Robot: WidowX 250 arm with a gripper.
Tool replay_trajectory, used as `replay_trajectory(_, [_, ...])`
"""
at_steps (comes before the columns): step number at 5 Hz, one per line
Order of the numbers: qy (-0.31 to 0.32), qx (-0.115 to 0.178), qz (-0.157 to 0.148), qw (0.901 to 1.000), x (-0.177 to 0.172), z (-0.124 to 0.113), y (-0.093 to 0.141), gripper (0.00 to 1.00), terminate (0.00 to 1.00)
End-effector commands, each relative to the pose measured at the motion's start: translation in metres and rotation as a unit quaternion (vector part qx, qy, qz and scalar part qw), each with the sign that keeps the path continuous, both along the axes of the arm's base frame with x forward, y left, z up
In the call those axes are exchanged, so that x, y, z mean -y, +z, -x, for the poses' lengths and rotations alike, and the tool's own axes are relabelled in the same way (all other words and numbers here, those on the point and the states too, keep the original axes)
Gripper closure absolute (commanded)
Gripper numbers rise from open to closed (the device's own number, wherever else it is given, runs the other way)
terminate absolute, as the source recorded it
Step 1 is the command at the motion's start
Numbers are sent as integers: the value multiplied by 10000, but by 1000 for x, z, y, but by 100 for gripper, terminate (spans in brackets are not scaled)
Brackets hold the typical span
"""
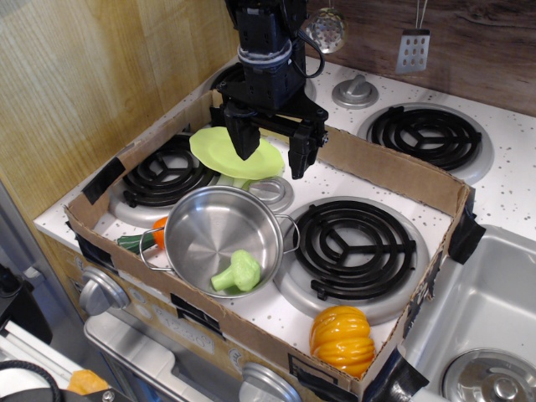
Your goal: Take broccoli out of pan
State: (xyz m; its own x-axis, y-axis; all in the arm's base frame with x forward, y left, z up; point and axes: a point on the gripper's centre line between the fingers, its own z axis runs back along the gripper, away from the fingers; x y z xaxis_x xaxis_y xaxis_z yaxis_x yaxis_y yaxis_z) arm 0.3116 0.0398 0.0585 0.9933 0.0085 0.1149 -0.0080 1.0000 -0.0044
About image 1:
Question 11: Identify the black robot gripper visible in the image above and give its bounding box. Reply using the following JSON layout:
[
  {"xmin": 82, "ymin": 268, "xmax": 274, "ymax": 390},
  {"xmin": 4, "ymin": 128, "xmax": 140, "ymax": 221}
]
[{"xmin": 216, "ymin": 63, "xmax": 327, "ymax": 179}]

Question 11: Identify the green toy broccoli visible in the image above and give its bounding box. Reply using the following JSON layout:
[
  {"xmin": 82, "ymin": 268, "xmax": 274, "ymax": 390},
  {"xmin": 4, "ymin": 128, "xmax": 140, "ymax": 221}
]
[{"xmin": 211, "ymin": 250, "xmax": 260, "ymax": 292}]

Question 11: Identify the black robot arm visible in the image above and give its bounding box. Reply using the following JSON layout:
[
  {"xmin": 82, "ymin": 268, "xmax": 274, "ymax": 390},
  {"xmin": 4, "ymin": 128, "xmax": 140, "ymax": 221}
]
[{"xmin": 216, "ymin": 1, "xmax": 328, "ymax": 179}]

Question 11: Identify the silver centre stove knob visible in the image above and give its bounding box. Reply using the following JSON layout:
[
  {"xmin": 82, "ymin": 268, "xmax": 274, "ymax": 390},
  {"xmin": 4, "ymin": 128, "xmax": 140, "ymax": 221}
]
[{"xmin": 246, "ymin": 177, "xmax": 294, "ymax": 214}]

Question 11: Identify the silver stove knob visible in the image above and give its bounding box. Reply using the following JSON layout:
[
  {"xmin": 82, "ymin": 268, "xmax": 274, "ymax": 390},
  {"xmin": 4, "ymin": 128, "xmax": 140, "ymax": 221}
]
[
  {"xmin": 246, "ymin": 177, "xmax": 294, "ymax": 214},
  {"xmin": 332, "ymin": 75, "xmax": 379, "ymax": 109}
]

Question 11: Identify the light green plastic plate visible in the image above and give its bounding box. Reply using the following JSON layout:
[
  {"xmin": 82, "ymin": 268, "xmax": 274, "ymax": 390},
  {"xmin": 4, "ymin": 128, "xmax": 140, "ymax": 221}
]
[{"xmin": 189, "ymin": 126, "xmax": 285, "ymax": 180}]

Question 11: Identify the silver stove top knob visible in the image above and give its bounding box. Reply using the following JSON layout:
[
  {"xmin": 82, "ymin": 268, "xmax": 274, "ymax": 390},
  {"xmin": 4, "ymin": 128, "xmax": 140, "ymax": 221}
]
[{"xmin": 332, "ymin": 75, "xmax": 379, "ymax": 109}]

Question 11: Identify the front left black burner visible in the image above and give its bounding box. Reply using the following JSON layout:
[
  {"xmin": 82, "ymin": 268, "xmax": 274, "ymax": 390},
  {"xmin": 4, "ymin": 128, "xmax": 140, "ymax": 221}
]
[{"xmin": 109, "ymin": 132, "xmax": 220, "ymax": 229}]

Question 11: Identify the hanging silver strainer ladle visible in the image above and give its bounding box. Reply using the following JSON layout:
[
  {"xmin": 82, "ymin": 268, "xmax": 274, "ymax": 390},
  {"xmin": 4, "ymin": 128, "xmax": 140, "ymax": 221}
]
[{"xmin": 306, "ymin": 1, "xmax": 348, "ymax": 54}]

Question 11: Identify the front right black burner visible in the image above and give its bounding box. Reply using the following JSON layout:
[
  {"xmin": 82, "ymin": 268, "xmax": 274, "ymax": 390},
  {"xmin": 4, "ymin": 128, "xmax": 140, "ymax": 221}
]
[{"xmin": 275, "ymin": 196, "xmax": 430, "ymax": 326}]

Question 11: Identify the orange toy carrot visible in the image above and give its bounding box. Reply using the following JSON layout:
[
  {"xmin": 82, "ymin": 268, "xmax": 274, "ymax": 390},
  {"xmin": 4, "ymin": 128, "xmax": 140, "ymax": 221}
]
[{"xmin": 116, "ymin": 217, "xmax": 168, "ymax": 254}]

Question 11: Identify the hanging silver slotted spatula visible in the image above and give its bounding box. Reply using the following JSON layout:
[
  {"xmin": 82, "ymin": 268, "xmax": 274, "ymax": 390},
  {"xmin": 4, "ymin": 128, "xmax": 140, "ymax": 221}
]
[{"xmin": 395, "ymin": 1, "xmax": 430, "ymax": 75}]

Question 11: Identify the back right black burner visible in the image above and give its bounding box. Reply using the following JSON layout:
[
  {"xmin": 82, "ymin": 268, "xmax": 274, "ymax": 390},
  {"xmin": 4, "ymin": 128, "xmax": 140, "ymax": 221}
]
[{"xmin": 358, "ymin": 102, "xmax": 494, "ymax": 184}]

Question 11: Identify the orange toy pumpkin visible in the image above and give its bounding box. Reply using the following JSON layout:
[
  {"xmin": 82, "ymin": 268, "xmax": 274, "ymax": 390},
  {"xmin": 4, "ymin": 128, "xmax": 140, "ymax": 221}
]
[{"xmin": 309, "ymin": 306, "xmax": 376, "ymax": 378}]

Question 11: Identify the brown cardboard fence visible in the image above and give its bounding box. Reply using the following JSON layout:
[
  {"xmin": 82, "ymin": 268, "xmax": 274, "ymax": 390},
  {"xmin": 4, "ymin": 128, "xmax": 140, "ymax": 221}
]
[{"xmin": 64, "ymin": 91, "xmax": 476, "ymax": 399}]

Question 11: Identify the silver left oven knob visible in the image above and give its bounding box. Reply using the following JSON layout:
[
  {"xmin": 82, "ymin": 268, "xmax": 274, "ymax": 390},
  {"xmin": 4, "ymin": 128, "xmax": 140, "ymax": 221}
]
[{"xmin": 79, "ymin": 267, "xmax": 130, "ymax": 317}]

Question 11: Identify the silver oven knob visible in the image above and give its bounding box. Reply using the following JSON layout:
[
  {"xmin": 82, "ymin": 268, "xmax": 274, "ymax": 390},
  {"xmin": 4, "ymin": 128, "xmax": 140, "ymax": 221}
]
[
  {"xmin": 79, "ymin": 267, "xmax": 130, "ymax": 317},
  {"xmin": 239, "ymin": 362, "xmax": 302, "ymax": 402}
]

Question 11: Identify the silver right oven knob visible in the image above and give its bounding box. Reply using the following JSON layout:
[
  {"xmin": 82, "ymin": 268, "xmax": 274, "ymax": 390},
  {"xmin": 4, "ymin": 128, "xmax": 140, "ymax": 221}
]
[{"xmin": 239, "ymin": 362, "xmax": 302, "ymax": 402}]

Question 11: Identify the grey toy sink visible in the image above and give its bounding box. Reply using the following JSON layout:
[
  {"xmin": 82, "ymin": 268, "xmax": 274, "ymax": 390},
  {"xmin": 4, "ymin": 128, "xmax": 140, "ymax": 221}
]
[{"xmin": 402, "ymin": 226, "xmax": 535, "ymax": 401}]

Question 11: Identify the black device at left edge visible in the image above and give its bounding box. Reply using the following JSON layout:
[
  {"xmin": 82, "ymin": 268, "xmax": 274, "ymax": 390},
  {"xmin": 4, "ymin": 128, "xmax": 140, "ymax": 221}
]
[{"xmin": 1, "ymin": 265, "xmax": 53, "ymax": 344}]

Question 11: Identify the orange object bottom left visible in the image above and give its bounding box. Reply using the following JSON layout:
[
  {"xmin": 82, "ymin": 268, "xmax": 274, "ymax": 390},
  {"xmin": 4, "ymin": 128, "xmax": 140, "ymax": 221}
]
[{"xmin": 67, "ymin": 369, "xmax": 110, "ymax": 395}]

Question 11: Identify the silver sink drain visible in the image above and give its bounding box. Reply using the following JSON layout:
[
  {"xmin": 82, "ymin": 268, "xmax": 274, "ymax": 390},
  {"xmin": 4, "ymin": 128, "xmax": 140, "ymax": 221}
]
[{"xmin": 441, "ymin": 348, "xmax": 535, "ymax": 401}]

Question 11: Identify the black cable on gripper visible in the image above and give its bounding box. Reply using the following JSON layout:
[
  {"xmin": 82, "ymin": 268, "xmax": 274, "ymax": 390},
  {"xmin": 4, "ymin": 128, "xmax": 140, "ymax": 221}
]
[{"xmin": 292, "ymin": 24, "xmax": 327, "ymax": 80}]

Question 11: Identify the silver oven door handle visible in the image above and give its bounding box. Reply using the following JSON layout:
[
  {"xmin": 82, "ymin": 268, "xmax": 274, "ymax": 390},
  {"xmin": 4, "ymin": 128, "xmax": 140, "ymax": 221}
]
[{"xmin": 83, "ymin": 309, "xmax": 219, "ymax": 402}]

